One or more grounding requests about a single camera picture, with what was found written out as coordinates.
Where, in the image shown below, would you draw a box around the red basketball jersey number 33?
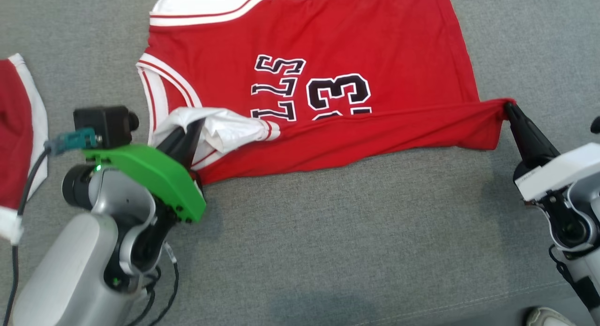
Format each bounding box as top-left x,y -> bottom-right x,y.
136,0 -> 516,186

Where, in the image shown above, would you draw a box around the black cable with teal plug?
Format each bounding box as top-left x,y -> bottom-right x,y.
0,128 -> 97,326

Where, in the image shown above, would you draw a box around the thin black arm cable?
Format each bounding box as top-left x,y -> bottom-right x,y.
127,242 -> 180,326

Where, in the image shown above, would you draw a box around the red shorts with white trim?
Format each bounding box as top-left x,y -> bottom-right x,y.
0,53 -> 49,244

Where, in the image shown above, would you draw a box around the white sneaker toe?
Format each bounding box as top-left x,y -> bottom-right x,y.
526,307 -> 577,326

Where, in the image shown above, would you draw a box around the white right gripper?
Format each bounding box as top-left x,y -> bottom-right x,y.
505,103 -> 600,202

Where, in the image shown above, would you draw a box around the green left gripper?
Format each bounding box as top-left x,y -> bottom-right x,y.
82,120 -> 207,223

